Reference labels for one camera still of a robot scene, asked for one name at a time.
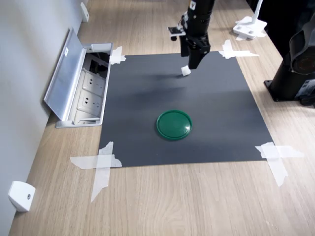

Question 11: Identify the white bracket taped to table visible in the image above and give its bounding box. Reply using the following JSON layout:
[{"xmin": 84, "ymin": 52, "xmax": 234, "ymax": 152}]
[{"xmin": 233, "ymin": 0, "xmax": 268, "ymax": 41}]

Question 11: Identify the round green lid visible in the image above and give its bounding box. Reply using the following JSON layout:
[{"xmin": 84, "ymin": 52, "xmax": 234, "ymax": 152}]
[{"xmin": 156, "ymin": 110, "xmax": 193, "ymax": 142}]

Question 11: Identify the silver cable duct with sockets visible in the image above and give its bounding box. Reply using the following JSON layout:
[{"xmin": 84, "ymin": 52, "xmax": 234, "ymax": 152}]
[{"xmin": 43, "ymin": 27, "xmax": 114, "ymax": 128}]

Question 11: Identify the white tape cross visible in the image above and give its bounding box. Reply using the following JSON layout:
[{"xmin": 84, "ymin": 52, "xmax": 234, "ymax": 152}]
[
  {"xmin": 255, "ymin": 142, "xmax": 305, "ymax": 187},
  {"xmin": 218, "ymin": 39, "xmax": 260, "ymax": 59},
  {"xmin": 109, "ymin": 46, "xmax": 127, "ymax": 66},
  {"xmin": 70, "ymin": 141, "xmax": 123, "ymax": 204}
]

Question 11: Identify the grey partition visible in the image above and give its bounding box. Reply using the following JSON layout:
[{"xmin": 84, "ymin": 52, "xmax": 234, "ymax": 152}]
[{"xmin": 0, "ymin": 0, "xmax": 84, "ymax": 233}]

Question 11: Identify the dark grey mat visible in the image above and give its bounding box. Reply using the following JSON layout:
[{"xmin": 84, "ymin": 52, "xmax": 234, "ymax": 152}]
[{"xmin": 99, "ymin": 51, "xmax": 274, "ymax": 168}]

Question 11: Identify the white partition bracket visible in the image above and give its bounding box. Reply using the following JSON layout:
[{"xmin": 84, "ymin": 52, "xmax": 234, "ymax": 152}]
[
  {"xmin": 80, "ymin": 1, "xmax": 90, "ymax": 23},
  {"xmin": 7, "ymin": 180, "xmax": 36, "ymax": 212}
]

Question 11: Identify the black device with white label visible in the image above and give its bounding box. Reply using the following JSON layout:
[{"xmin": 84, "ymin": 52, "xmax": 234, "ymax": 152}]
[{"xmin": 299, "ymin": 80, "xmax": 315, "ymax": 108}]

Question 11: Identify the small camera box with board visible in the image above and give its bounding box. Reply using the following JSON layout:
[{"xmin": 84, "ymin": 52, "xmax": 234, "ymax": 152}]
[{"xmin": 168, "ymin": 26, "xmax": 187, "ymax": 41}]

